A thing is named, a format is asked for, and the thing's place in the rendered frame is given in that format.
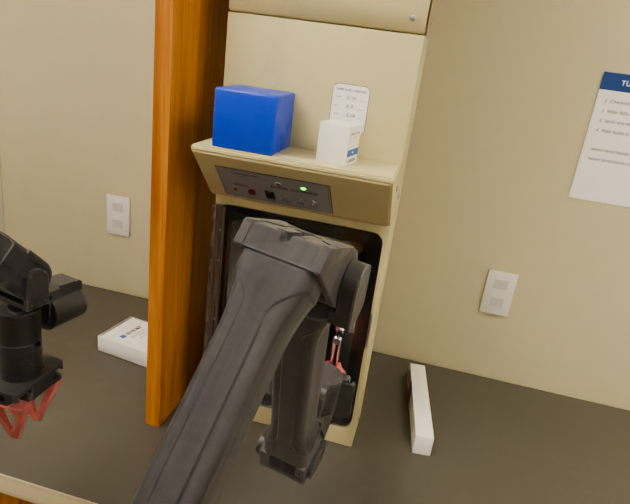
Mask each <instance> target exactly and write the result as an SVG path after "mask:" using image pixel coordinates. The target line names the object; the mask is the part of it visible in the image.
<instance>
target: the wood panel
mask: <svg viewBox="0 0 630 504"><path fill-rule="evenodd" d="M229 11H231V12H236V11H232V10H230V9H229V0H155V36H154V79H153V122H152V165H151V207H150V250H149V293H148V336H147V379H146V422H145V423H146V424H149V425H153V426H156V427H160V425H161V424H162V423H163V422H164V421H165V419H166V418H167V417H168V416H169V415H170V413H171V412H172V411H173V410H174V409H175V407H176V406H177V405H178V404H179V402H180V401H181V400H182V398H183V396H184V393H185V391H186V389H187V387H188V385H189V383H190V381H191V379H192V377H193V375H194V373H195V371H196V369H197V367H198V365H199V363H200V361H201V359H202V357H203V347H204V331H205V316H206V299H207V284H208V268H209V252H210V236H211V220H212V205H215V204H216V194H215V193H212V192H211V191H210V188H209V186H208V184H207V182H206V180H205V178H204V175H203V173H202V171H201V169H200V167H199V165H198V163H197V160H196V158H195V156H194V154H193V152H192V150H191V145H193V144H194V143H197V142H200V141H203V140H207V139H210V138H212V135H213V118H214V106H213V105H214V102H215V89H216V87H221V86H223V84H224V69H225V53H226V38H227V22H228V12H229Z"/></svg>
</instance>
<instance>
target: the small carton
mask: <svg viewBox="0 0 630 504"><path fill-rule="evenodd" d="M361 126H362V124H357V123H351V122H346V121H340V120H335V119H331V120H325V121H321V122H320V128H319V136H318V144H317V152H316V160H317V161H322V162H327V163H331V164H336V165H341V166H347V165H350V164H352V163H355V162H356V159H357V153H358V146H359V139H360V133H361Z"/></svg>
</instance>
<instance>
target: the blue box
mask: <svg viewBox="0 0 630 504"><path fill-rule="evenodd" d="M294 101H295V93H293V92H287V91H280V90H274V89H267V88H260V87H254V86H247V85H240V84H239V85H230V86H221V87H216V89H215V102H214V105H213V106H214V118H213V135H212V145H213V146H216V147H222V148H228V149H234V150H239V151H245V152H251V153H257V154H262V155H268V156H272V155H274V154H276V153H278V152H280V151H282V150H284V149H286V148H288V147H289V146H290V139H291V129H292V120H293V111H294Z"/></svg>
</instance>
